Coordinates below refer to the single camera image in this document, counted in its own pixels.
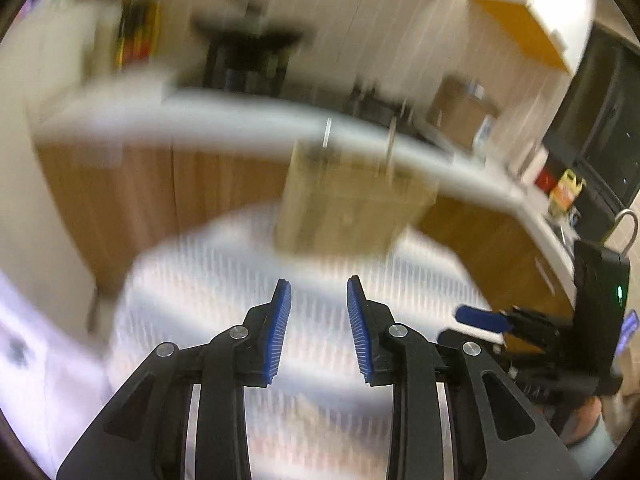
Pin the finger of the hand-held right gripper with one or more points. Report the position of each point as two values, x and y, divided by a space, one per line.
487 342
475 316

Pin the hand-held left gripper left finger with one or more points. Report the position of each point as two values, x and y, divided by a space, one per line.
279 330

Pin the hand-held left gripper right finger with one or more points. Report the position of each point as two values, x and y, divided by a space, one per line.
357 330

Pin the beige slotted utensil basket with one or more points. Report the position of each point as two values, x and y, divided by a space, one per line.
350 210

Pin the person's right forearm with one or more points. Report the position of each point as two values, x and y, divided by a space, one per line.
595 440

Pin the yellow detergent bottle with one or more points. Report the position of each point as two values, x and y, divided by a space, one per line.
565 192

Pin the red box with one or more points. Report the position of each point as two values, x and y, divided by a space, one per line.
545 181

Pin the wooden base cabinets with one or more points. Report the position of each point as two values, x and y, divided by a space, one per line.
150 185

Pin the cardboard box on counter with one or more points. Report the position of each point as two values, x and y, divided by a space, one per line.
460 110

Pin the white kitchen countertop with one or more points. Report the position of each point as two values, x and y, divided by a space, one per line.
240 115

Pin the black gas stove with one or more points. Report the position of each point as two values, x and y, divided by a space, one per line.
240 75

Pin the dark sauce bottle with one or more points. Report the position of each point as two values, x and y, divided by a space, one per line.
125 35

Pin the white and yellow wall cabinet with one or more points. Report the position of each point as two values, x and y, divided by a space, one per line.
525 25

